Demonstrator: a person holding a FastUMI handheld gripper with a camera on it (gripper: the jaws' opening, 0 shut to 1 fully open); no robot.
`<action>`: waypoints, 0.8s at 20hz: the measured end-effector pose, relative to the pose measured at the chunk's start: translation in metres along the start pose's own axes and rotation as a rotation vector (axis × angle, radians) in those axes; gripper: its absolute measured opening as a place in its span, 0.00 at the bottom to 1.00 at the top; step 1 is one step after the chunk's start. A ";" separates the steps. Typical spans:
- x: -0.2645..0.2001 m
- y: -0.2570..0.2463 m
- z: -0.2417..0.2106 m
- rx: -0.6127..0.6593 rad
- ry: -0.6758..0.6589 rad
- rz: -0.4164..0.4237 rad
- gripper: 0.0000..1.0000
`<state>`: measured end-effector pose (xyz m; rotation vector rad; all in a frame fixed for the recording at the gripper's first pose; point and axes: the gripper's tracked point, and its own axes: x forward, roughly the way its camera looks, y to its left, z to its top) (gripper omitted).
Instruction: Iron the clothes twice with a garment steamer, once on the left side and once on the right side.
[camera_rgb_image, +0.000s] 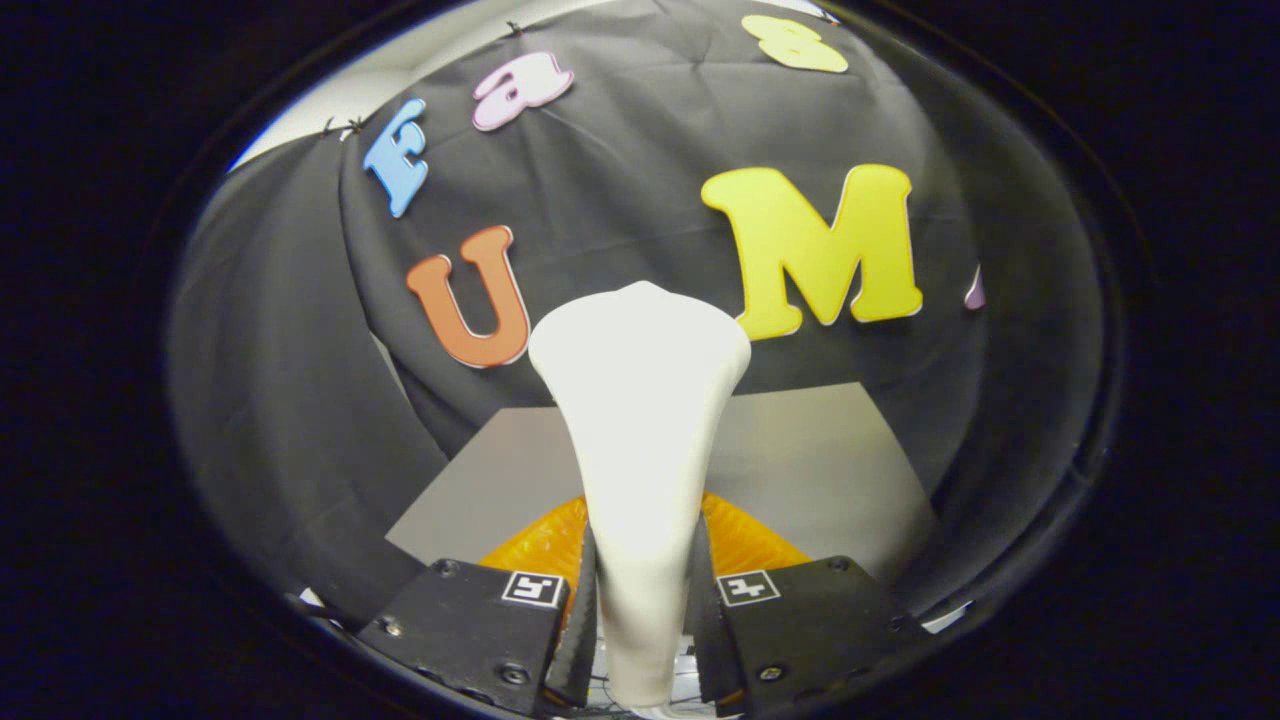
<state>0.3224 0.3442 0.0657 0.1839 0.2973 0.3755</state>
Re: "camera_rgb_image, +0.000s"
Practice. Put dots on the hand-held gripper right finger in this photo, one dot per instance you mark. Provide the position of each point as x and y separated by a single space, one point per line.
700 640

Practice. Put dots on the grey cabinet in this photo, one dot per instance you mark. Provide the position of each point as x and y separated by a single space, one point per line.
800 470

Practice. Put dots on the black backdrop cloth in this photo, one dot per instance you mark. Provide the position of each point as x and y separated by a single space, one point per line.
650 180

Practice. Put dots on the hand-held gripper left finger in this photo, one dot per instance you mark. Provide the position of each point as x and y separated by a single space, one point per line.
583 650

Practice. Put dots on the white garment steamer head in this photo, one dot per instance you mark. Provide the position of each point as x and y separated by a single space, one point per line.
640 450

